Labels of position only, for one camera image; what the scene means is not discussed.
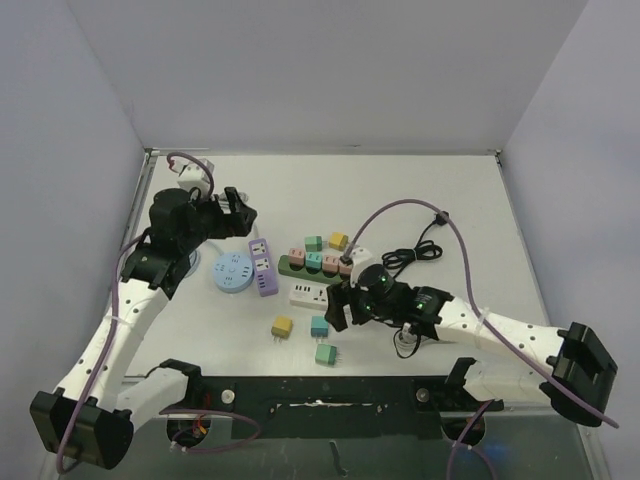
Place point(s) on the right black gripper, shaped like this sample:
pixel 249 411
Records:
pixel 342 294

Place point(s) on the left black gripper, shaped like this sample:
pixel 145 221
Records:
pixel 237 223

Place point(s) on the teal charger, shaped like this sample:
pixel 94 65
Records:
pixel 319 328
pixel 313 260

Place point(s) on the green charger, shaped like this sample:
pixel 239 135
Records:
pixel 327 355
pixel 313 243

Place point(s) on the yellow charger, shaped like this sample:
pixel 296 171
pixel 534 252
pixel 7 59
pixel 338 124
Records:
pixel 281 328
pixel 338 241

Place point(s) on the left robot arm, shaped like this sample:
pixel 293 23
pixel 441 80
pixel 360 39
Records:
pixel 89 417

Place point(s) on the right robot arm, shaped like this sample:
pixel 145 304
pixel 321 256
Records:
pixel 567 369

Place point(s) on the white power strip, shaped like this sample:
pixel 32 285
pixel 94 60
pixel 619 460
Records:
pixel 308 296

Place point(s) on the purple power strip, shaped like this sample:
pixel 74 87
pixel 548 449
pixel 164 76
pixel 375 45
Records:
pixel 264 273

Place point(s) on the round blue power strip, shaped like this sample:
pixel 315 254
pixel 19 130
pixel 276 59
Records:
pixel 233 272

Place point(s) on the green power strip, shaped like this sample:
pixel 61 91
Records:
pixel 308 275

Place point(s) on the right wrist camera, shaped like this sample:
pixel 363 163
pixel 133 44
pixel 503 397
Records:
pixel 361 258

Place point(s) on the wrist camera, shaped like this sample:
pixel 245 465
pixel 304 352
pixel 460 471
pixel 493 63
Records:
pixel 361 258
pixel 193 176

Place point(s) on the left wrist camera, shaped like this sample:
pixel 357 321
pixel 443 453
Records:
pixel 193 176

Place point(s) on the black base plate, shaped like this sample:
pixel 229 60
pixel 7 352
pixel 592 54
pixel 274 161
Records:
pixel 335 407

